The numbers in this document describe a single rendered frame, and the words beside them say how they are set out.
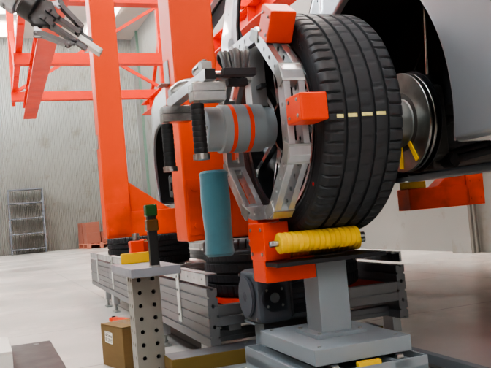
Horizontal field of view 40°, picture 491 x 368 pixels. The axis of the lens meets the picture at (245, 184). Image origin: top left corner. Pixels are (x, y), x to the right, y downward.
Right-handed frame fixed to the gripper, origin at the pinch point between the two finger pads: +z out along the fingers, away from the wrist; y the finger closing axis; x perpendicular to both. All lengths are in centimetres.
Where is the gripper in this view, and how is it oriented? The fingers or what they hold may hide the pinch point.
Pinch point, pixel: (90, 45)
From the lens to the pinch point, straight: 186.6
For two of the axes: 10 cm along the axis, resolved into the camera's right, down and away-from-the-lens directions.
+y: -4.7, 8.3, -3.0
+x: 3.1, -1.6, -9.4
